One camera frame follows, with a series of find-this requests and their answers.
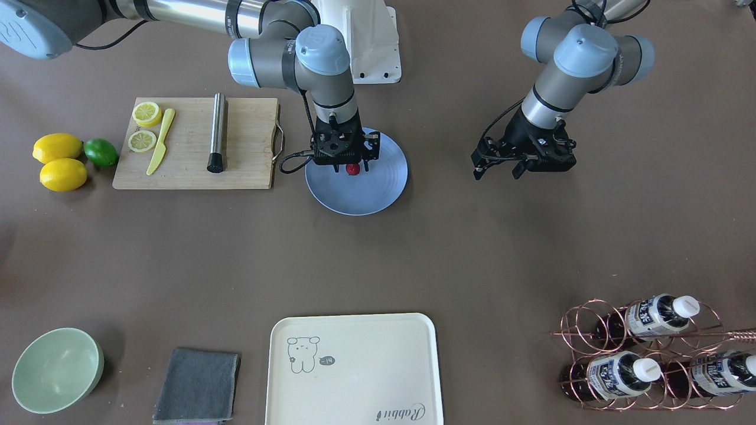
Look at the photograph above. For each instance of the dark drink bottle middle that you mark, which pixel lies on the dark drink bottle middle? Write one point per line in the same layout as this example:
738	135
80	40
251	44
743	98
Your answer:
646	320

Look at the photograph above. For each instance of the dark drink bottle back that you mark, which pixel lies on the dark drink bottle back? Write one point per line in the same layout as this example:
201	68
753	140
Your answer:
725	373

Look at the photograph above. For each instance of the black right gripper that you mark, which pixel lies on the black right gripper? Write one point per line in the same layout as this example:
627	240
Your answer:
370	147

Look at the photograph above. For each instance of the cream plastic tray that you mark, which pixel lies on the cream plastic tray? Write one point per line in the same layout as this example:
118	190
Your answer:
354	369

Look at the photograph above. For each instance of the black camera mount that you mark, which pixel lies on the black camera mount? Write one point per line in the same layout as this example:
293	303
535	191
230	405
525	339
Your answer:
484	152

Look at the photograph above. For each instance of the yellow plastic knife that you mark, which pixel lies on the yellow plastic knife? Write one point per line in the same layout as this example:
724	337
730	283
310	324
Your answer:
160	148

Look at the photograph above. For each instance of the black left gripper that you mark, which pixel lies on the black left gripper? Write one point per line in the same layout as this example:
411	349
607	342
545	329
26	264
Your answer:
521	133

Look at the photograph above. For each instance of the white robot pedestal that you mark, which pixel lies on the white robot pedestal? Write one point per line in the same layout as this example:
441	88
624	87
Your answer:
370	32

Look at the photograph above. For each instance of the lemon slice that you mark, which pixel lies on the lemon slice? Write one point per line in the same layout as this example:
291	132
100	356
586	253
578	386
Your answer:
147	114
142	141

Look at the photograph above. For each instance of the dark drink bottle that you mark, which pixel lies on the dark drink bottle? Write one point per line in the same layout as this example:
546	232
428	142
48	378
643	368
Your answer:
624	374
725	373
646	320

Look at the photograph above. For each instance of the copper wire bottle rack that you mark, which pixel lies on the copper wire bottle rack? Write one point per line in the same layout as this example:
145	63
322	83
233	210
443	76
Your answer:
584	329

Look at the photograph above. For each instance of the dark drink bottle front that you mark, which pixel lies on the dark drink bottle front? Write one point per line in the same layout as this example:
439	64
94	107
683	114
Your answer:
624	374

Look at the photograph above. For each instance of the wooden cutting board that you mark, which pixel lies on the wooden cutting board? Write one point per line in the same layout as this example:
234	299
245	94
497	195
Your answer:
247	148

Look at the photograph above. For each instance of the green bowl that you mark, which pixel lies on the green bowl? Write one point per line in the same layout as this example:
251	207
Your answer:
57	370

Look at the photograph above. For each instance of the grey folded cloth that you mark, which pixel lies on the grey folded cloth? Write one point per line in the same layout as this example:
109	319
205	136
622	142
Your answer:
199	387

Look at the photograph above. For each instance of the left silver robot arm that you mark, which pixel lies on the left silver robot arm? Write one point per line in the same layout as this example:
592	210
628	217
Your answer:
581	57

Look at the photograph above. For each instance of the yellow lemon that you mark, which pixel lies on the yellow lemon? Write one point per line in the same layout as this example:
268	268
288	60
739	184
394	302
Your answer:
57	146
64	174

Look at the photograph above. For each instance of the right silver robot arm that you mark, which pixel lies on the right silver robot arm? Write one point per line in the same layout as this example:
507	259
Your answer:
276	44

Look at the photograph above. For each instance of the blue plate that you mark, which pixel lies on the blue plate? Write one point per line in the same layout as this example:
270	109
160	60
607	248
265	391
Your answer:
367	192

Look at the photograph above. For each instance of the green lime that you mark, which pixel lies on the green lime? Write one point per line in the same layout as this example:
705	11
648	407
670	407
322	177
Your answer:
100	152

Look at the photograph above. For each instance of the steel muddler black tip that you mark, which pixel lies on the steel muddler black tip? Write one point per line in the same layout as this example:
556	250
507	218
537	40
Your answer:
218	129

